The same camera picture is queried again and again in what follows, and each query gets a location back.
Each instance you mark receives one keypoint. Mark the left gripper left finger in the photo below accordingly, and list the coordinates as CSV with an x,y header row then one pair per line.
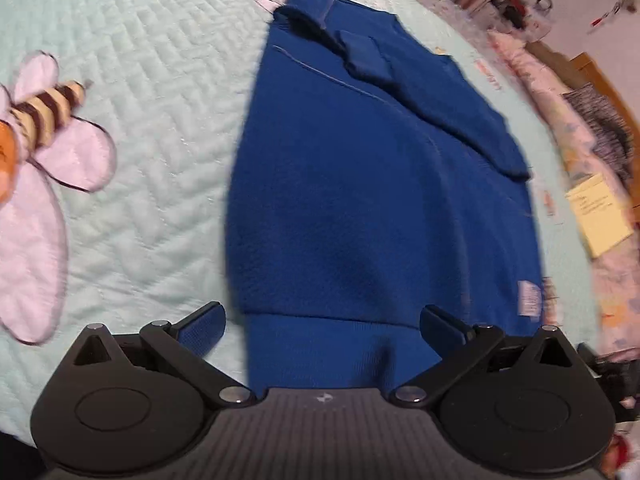
x,y
183,347

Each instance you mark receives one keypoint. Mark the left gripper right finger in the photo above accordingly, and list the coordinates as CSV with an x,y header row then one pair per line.
x,y
460,347

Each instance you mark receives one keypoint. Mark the blue knit sweater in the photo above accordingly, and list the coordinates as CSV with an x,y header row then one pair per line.
x,y
371,181

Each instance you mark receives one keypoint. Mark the floral pink pillow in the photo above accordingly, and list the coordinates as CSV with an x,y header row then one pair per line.
x,y
615,274

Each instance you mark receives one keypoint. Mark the yellow paper sheet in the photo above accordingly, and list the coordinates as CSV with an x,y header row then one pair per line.
x,y
600,215

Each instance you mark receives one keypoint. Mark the dark patterned garment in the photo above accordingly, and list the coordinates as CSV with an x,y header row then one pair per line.
x,y
614,139

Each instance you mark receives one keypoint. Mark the bee pattern quilted bedspread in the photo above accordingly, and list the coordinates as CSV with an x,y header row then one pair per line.
x,y
170,80

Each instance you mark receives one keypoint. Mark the olive brown pillow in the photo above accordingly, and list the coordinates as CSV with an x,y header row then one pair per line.
x,y
559,64

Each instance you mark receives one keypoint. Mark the wooden headboard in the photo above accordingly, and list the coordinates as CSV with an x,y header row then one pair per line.
x,y
585,64

